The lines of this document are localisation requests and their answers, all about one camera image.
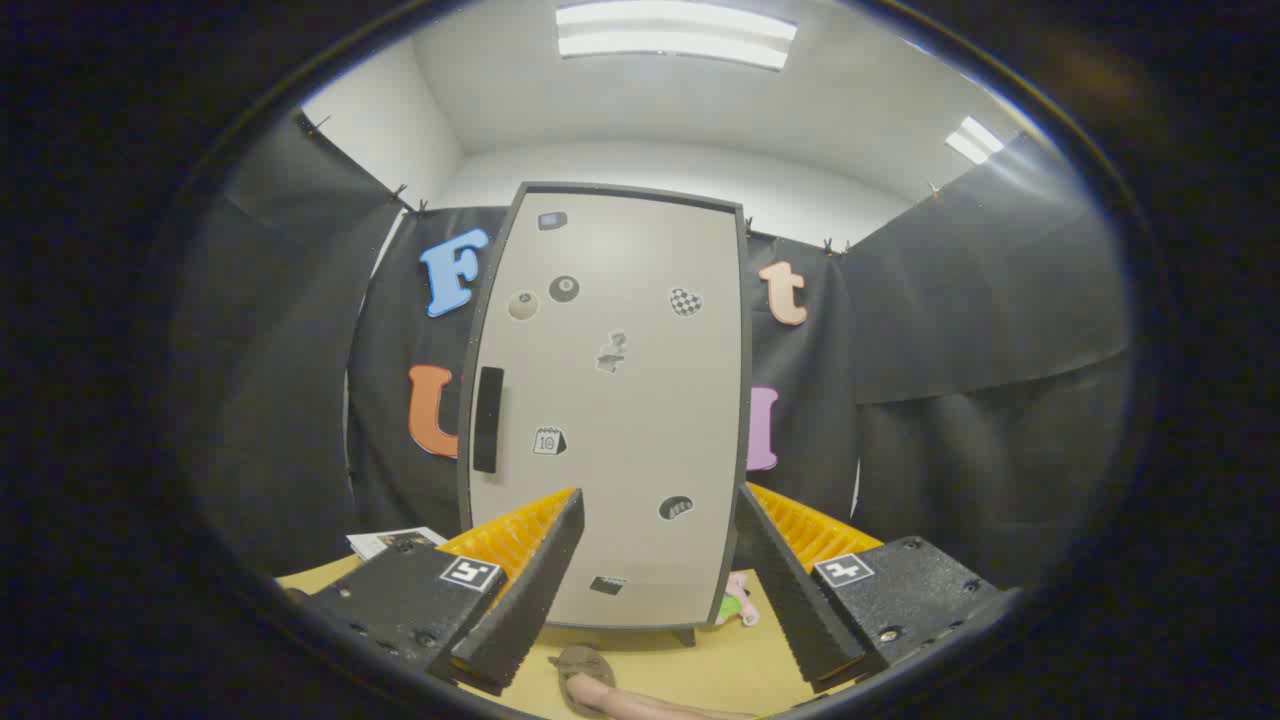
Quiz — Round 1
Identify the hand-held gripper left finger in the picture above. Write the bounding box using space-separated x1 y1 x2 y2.
300 487 586 698

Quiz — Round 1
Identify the black backdrop cloth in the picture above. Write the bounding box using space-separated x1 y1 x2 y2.
175 110 1136 601

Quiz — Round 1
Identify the large ceiling light panel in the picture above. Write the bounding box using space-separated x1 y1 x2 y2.
556 2 798 71

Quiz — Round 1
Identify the grey shoe cabinet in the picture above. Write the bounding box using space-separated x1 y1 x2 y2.
458 180 753 647

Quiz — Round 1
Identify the light grey shoe cabinet door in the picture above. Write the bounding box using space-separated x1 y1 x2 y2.
468 188 745 629

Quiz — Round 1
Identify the pink and green plush toy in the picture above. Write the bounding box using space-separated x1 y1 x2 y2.
715 570 761 628

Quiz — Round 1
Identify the small ceiling light panel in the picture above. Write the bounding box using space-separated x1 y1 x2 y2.
945 116 1005 165

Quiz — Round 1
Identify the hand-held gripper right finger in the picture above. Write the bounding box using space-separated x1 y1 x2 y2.
735 482 1023 694

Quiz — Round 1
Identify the black door handle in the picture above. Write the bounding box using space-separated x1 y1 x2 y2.
472 366 505 474

